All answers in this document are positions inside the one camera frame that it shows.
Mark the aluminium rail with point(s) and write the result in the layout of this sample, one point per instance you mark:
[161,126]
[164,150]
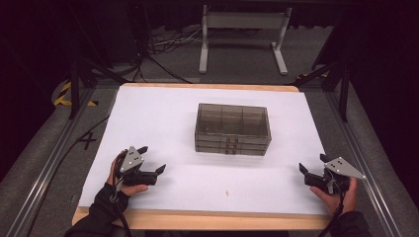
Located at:
[49,164]
[365,168]

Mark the smoky transparent plastic drawer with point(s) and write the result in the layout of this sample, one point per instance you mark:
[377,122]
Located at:
[210,150]

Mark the person's left hand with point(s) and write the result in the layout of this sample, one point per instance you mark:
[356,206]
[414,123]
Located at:
[130,190]

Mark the white paper sheet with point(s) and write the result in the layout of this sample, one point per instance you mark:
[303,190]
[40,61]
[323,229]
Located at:
[164,115]

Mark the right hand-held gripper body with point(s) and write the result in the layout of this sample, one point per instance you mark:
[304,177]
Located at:
[344,168]

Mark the black metal stand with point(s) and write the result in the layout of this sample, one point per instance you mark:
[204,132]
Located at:
[344,92]
[74,89]

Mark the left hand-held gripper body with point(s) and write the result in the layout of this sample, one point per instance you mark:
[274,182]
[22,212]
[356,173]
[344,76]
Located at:
[131,161]

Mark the smoky transparent drawer organizer box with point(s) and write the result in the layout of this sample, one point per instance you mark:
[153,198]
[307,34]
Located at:
[230,121]

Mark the yellow black hazard tape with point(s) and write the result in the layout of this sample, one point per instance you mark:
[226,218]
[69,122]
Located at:
[61,100]

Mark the person's right hand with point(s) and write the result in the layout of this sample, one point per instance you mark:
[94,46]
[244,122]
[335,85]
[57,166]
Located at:
[342,202]

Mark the white metal table frame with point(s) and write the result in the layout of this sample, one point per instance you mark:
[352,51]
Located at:
[243,20]

